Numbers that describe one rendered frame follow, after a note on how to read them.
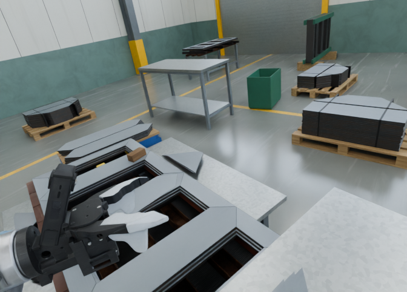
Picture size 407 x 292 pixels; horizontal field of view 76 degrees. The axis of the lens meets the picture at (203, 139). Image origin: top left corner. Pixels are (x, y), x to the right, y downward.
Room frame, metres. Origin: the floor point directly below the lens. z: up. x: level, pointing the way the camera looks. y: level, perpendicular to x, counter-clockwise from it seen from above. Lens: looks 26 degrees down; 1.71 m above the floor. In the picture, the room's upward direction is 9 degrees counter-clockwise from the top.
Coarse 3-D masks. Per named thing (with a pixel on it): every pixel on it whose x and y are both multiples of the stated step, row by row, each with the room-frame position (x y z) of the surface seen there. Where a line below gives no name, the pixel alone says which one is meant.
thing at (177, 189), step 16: (96, 160) 1.71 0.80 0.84; (144, 160) 1.57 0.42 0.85; (112, 176) 1.44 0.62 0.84; (80, 192) 1.31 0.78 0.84; (176, 192) 1.18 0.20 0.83; (144, 208) 1.07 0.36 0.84; (224, 240) 0.79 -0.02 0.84; (208, 256) 0.73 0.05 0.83; (192, 272) 0.68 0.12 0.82; (160, 288) 0.61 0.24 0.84
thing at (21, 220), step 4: (16, 216) 1.34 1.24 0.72; (20, 216) 1.33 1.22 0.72; (24, 216) 1.33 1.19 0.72; (28, 216) 1.32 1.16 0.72; (32, 216) 1.31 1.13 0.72; (16, 220) 1.30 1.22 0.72; (20, 220) 1.30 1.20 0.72; (24, 220) 1.29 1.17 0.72; (28, 220) 1.28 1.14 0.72; (32, 220) 1.28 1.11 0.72; (16, 224) 1.26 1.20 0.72; (20, 224) 1.26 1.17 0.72; (24, 224) 1.25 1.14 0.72; (28, 224) 1.24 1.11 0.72; (32, 224) 1.24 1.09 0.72; (16, 228) 1.22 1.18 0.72; (20, 228) 1.22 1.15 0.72
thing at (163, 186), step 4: (156, 176) 1.33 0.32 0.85; (152, 180) 1.30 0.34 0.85; (156, 180) 1.29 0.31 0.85; (160, 180) 1.28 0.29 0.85; (148, 184) 1.26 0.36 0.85; (152, 184) 1.25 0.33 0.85; (156, 184) 1.25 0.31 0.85; (160, 184) 1.24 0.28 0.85; (164, 184) 1.23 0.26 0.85; (168, 184) 1.23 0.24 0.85; (156, 188) 1.21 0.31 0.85; (160, 188) 1.20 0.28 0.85; (164, 188) 1.19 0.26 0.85; (168, 188) 1.19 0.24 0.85; (172, 188) 1.18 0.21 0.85; (160, 192) 1.17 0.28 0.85; (164, 192) 1.16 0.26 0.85
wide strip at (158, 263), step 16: (208, 208) 0.98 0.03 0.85; (224, 208) 0.96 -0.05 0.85; (192, 224) 0.89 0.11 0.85; (208, 224) 0.87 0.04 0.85; (224, 224) 0.86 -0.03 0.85; (176, 240) 0.81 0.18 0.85; (192, 240) 0.80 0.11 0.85; (208, 240) 0.79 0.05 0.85; (144, 256) 0.76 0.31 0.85; (160, 256) 0.74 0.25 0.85; (176, 256) 0.73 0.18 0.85; (192, 256) 0.72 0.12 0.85; (128, 272) 0.69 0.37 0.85; (144, 272) 0.68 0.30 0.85; (160, 272) 0.67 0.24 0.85; (176, 272) 0.66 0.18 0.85; (96, 288) 0.65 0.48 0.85; (112, 288) 0.64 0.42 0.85; (128, 288) 0.62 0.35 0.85; (144, 288) 0.61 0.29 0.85
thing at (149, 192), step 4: (144, 184) 1.27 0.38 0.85; (136, 188) 1.24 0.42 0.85; (140, 188) 1.23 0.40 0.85; (144, 188) 1.22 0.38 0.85; (148, 188) 1.22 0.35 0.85; (152, 188) 1.21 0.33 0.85; (140, 192) 1.20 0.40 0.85; (144, 192) 1.19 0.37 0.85; (148, 192) 1.18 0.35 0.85; (152, 192) 1.18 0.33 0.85; (156, 192) 1.17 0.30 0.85; (144, 196) 1.15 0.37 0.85; (148, 196) 1.15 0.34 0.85; (152, 196) 1.14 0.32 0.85; (156, 196) 1.13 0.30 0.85; (148, 200) 1.11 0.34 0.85; (152, 200) 1.11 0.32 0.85
